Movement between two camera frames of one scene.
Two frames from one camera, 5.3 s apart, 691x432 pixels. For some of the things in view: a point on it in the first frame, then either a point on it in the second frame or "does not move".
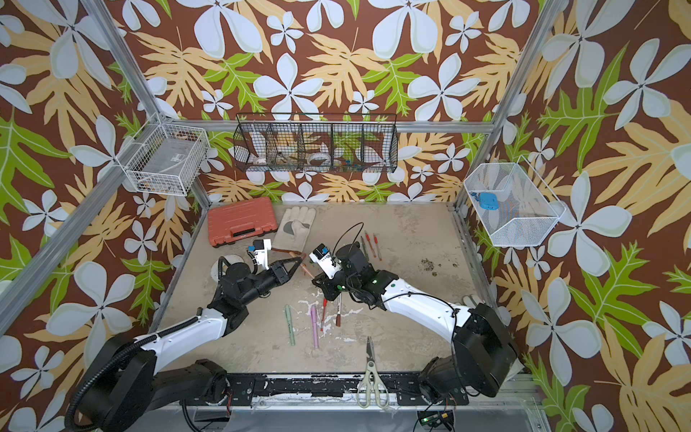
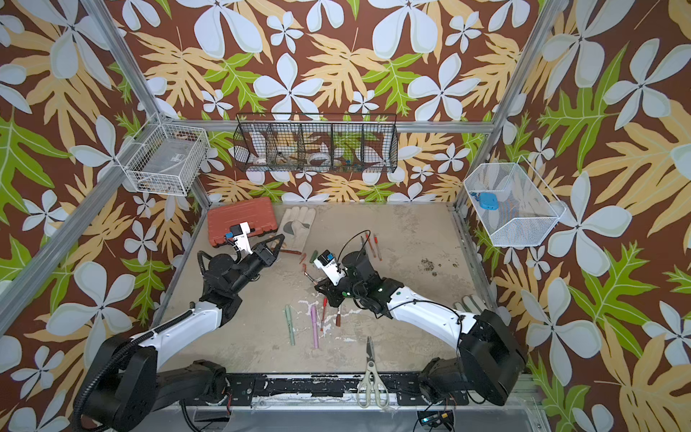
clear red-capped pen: x=376 y=241 does not move
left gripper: x=278 y=272 → x=263 y=255
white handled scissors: x=381 y=394 does not move
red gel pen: x=325 y=303 does not move
